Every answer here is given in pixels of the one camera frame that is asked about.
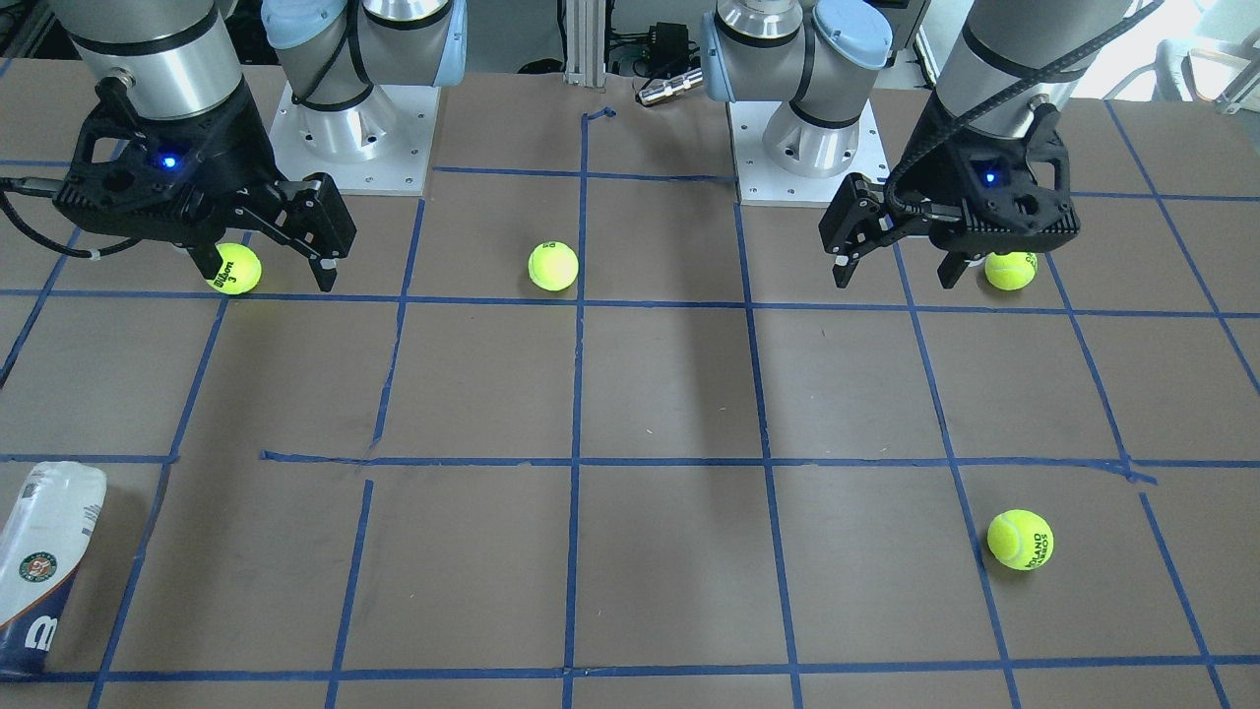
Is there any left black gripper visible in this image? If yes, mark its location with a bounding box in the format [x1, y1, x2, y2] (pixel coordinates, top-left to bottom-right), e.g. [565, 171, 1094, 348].
[819, 103, 1081, 288]

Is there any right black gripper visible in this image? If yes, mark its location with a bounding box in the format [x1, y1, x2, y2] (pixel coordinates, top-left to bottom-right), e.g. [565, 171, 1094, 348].
[53, 77, 358, 292]

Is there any white tennis ball can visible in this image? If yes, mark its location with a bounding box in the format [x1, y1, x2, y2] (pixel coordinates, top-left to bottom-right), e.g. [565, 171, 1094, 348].
[1, 461, 107, 678]

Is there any tennis ball Wilson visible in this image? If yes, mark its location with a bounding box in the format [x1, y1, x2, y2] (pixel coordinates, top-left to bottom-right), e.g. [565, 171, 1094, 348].
[205, 242, 265, 295]

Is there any tennis ball far back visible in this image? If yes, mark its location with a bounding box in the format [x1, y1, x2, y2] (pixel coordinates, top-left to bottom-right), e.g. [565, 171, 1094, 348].
[982, 252, 1040, 292]

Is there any tennis ball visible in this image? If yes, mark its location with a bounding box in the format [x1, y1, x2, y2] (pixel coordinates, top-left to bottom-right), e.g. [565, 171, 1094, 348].
[527, 241, 580, 292]
[982, 252, 1040, 292]

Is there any tennis ball centre back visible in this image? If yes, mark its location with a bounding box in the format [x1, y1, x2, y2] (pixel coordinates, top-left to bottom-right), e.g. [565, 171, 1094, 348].
[527, 241, 580, 292]

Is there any tennis ball Roland front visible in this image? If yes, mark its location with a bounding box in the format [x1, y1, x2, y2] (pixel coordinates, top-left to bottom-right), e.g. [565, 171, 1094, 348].
[985, 510, 1056, 570]

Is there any silver metal connector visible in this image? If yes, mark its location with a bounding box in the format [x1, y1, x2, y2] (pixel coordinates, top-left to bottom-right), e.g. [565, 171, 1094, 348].
[635, 68, 706, 107]

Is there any black power adapter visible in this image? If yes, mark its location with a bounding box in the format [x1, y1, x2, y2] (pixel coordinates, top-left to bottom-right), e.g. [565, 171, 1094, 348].
[644, 21, 690, 72]

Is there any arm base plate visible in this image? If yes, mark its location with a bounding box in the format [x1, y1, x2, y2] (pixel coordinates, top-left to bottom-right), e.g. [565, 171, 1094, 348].
[727, 99, 895, 208]
[268, 84, 442, 196]

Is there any aluminium frame post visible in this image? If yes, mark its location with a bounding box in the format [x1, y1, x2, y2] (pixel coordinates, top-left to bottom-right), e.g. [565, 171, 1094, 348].
[561, 0, 609, 93]

